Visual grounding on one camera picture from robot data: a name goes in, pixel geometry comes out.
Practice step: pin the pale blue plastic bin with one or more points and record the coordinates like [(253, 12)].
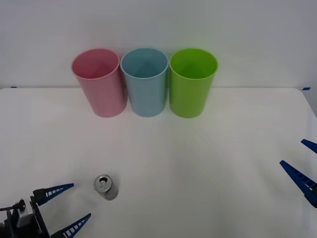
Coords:
[(146, 99)]

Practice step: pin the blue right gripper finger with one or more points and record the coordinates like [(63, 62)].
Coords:
[(301, 182), (310, 145)]

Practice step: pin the pink plastic bin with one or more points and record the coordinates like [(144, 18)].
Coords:
[(104, 96)]

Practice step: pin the green plastic bin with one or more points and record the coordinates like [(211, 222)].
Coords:
[(188, 99)]

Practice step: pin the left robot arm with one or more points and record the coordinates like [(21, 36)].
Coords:
[(23, 215)]

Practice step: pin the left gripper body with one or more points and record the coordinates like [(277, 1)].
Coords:
[(37, 228)]

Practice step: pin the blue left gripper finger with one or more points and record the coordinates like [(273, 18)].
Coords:
[(71, 226), (53, 191)]

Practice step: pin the dark drink can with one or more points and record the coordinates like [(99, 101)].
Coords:
[(107, 188)]

